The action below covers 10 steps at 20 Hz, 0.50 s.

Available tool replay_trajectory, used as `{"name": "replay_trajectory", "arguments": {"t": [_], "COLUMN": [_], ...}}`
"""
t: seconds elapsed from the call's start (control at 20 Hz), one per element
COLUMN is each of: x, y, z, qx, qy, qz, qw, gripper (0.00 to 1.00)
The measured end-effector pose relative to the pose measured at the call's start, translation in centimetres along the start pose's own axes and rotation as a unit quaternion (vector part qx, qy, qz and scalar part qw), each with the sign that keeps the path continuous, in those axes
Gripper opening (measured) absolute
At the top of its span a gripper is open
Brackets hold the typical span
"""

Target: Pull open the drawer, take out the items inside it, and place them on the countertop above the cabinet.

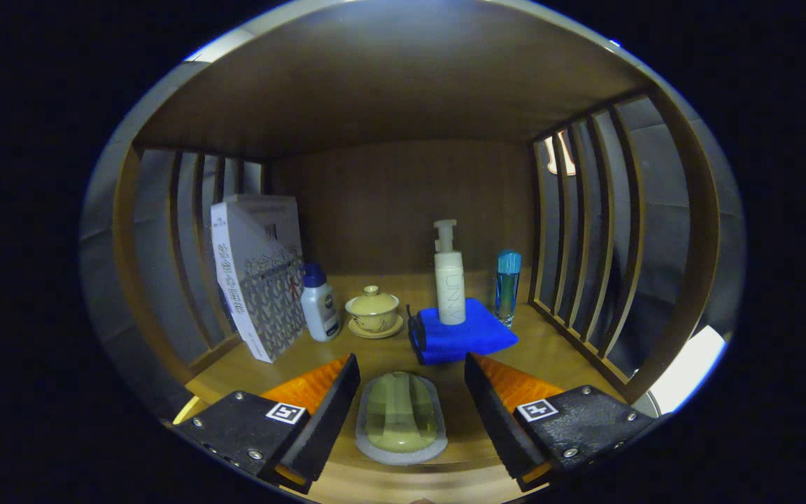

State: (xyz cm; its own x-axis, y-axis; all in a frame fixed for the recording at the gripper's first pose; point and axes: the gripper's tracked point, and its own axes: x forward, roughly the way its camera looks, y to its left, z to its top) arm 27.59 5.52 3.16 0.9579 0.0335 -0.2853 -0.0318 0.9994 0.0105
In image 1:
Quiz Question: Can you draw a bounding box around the white plastic drawer unit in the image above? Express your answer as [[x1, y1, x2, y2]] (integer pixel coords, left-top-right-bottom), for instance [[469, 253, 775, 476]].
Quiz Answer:
[[648, 325, 728, 415]]

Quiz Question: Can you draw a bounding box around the blue folded cloth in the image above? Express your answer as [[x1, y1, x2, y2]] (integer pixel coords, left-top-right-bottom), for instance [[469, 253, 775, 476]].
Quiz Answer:
[[406, 298, 519, 366]]

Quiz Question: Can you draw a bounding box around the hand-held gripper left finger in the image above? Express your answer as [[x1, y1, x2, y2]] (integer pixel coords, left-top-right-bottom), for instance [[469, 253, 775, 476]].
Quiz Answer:
[[174, 352, 362, 494]]

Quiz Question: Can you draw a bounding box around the white pump bottle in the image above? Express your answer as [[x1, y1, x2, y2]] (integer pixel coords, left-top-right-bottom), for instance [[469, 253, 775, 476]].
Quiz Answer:
[[434, 219, 467, 326]]

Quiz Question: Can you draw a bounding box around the green brush with grey sponge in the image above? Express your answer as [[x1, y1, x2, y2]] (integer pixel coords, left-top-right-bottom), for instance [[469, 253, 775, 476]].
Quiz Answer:
[[355, 372, 448, 466]]

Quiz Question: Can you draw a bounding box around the wooden countertop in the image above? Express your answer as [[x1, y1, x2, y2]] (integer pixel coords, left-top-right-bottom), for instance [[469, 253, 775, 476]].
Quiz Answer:
[[174, 269, 631, 503]]

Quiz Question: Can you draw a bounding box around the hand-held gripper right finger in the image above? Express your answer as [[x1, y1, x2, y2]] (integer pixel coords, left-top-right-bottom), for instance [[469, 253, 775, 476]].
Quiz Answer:
[[464, 351, 656, 492]]

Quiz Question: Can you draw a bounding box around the blue glass bottle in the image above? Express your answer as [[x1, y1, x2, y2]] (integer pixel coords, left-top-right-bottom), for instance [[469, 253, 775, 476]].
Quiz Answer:
[[494, 250, 522, 328]]

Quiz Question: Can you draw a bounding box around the thick white book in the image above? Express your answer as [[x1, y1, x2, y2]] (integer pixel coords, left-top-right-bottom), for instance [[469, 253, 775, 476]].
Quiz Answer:
[[210, 195, 308, 363]]

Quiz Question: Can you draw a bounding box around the yellow lidded teacup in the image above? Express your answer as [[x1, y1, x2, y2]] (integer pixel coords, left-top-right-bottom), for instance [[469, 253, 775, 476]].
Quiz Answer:
[[345, 285, 404, 340]]

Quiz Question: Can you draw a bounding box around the white bottle with blue cap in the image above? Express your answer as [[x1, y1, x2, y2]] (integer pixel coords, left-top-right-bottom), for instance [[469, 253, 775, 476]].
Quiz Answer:
[[300, 262, 341, 342]]

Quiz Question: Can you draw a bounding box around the brown wooden cabinet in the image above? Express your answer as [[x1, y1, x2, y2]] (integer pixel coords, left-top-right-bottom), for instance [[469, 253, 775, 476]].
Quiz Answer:
[[80, 0, 747, 504]]

